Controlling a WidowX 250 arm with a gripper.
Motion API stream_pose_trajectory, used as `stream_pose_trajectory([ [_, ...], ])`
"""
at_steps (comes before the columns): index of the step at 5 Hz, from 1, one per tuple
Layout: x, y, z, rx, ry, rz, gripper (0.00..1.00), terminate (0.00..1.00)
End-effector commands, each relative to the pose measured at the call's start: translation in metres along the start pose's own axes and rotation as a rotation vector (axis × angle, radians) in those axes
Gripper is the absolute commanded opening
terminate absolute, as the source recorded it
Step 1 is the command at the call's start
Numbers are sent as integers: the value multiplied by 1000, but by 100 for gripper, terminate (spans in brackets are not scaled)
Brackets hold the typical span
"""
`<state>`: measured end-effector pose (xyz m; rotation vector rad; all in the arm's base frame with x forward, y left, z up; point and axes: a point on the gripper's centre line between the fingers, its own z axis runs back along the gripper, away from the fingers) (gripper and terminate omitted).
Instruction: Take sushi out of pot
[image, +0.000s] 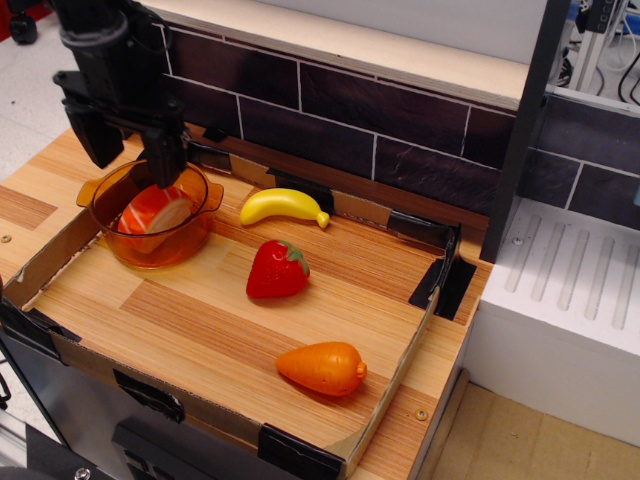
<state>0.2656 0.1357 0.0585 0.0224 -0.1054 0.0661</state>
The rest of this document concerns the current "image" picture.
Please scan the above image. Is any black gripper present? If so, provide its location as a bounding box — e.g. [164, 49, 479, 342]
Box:
[54, 29, 188, 188]

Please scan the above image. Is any salmon sushi toy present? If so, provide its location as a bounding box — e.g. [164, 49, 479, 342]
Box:
[117, 185, 193, 254]

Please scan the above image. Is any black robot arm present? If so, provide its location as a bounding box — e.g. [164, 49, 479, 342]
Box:
[50, 1, 189, 188]

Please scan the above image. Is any orange transparent plastic pot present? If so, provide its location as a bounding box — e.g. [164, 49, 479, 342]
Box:
[77, 160, 224, 269]

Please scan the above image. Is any cardboard fence with black tape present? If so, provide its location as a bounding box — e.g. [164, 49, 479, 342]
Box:
[1, 132, 489, 479]

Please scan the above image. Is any yellow toy banana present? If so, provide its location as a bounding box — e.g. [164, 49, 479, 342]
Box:
[240, 188, 330, 228]

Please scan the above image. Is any red toy strawberry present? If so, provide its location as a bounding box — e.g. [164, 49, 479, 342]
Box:
[246, 240, 310, 299]

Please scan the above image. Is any light wooden shelf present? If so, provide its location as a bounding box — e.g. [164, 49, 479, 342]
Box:
[146, 1, 529, 110]

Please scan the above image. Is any orange toy carrot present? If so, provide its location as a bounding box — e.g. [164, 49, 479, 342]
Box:
[275, 342, 368, 397]

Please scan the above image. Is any white ribbed sink block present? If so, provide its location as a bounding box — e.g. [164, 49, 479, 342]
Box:
[463, 200, 639, 445]

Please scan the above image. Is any dark grey vertical post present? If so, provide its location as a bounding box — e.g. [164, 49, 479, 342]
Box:
[480, 1, 570, 263]

